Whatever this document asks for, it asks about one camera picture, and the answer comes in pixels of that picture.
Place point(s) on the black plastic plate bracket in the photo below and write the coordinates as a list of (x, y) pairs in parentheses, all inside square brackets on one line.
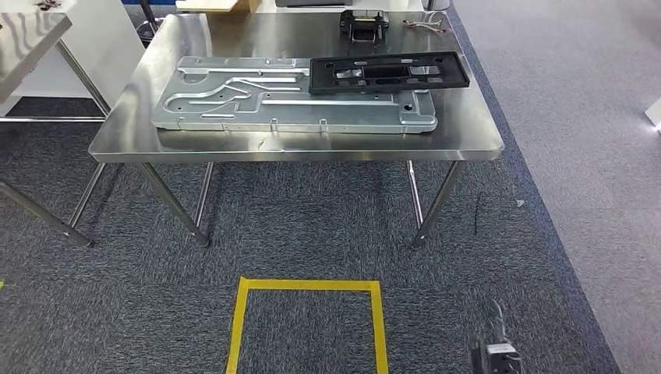
[(449, 77)]

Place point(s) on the stainless steel workbench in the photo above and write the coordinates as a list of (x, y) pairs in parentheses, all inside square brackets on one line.
[(310, 147)]

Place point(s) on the stamped aluminium panel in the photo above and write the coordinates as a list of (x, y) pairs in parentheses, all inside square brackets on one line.
[(310, 111)]

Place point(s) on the black device with yellow label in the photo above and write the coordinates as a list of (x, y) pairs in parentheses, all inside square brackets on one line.
[(346, 23)]

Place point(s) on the yellow floor tape square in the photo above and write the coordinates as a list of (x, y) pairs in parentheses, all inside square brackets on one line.
[(237, 330)]

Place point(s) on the white flat carton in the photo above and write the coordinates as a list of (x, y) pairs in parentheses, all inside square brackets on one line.
[(206, 5)]

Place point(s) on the white panel corner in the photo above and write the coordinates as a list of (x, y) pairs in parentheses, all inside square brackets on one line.
[(655, 116)]

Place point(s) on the small black tool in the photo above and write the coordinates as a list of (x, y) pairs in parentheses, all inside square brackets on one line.
[(49, 4)]

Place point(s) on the chrome stanchion post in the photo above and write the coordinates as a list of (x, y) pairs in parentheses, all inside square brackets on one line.
[(151, 32), (439, 4)]

